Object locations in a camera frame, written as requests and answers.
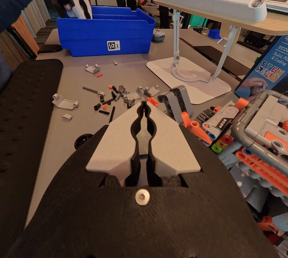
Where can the small blue storage bin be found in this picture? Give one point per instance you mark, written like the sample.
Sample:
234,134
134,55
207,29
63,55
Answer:
214,34

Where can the blue plastic bin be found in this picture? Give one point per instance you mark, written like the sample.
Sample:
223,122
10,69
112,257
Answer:
90,35

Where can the dark grey toy beam assembly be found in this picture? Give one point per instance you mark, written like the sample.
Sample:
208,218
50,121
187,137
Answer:
122,90

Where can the blue robot kit box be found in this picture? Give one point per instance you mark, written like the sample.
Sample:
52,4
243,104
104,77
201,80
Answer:
270,66

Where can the wooden backboard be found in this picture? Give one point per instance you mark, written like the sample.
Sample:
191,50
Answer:
247,23

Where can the small clear plastic bag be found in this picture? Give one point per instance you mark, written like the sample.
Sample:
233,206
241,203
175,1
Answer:
129,66

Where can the white book stand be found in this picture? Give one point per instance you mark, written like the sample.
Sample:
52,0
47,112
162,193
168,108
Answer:
202,91

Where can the grey orange tracked toy robot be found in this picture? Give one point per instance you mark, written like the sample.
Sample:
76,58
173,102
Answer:
258,122

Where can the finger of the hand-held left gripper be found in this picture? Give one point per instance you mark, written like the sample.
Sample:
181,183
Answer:
86,5
75,3

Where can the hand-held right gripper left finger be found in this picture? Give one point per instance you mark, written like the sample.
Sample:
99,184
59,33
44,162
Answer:
112,149

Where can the orange toy cone part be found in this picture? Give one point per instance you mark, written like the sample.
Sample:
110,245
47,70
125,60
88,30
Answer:
217,109

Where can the orange ribbed toy wedge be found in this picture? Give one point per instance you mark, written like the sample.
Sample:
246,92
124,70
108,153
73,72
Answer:
153,102

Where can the dark grey axle pale connector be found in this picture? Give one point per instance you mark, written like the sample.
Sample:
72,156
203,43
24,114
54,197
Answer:
90,89

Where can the pale grey toy panel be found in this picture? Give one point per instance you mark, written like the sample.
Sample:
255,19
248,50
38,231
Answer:
92,68
151,91
64,102
140,91

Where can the black toy axle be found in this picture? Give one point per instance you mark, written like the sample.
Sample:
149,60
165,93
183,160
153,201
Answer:
111,114

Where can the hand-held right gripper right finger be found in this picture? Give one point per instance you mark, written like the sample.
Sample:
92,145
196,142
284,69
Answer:
175,149

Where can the small pale grey toy clip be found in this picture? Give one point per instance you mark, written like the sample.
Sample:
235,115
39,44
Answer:
67,117

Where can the scattered black toy pins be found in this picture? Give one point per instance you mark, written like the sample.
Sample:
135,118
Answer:
108,101

